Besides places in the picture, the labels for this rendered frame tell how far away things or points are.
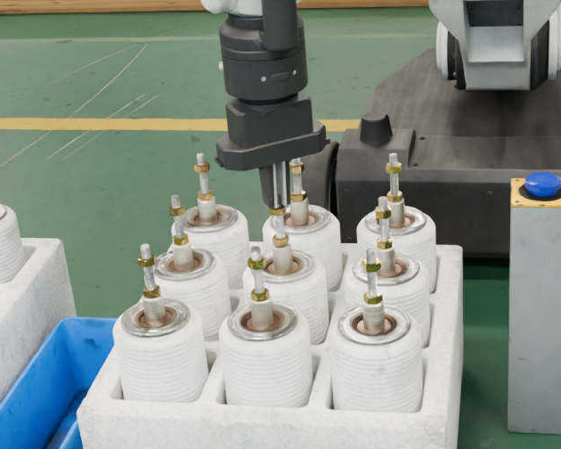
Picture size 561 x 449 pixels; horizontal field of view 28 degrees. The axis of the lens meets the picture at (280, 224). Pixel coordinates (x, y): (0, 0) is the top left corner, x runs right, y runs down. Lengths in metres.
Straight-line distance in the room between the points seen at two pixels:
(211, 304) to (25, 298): 0.29
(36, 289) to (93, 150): 0.88
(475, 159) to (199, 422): 0.69
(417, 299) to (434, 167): 0.45
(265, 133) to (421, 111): 0.77
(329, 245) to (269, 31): 0.35
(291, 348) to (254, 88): 0.27
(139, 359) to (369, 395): 0.24
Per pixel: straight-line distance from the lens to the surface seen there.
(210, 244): 1.37
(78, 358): 1.53
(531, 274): 1.31
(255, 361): 1.16
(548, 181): 1.28
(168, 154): 2.27
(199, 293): 1.28
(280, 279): 1.25
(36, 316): 1.51
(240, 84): 1.15
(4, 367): 1.43
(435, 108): 1.94
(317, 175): 1.68
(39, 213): 2.10
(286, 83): 1.15
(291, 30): 1.11
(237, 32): 1.14
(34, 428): 1.44
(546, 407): 1.41
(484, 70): 1.81
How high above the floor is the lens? 0.87
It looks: 27 degrees down
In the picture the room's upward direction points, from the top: 5 degrees counter-clockwise
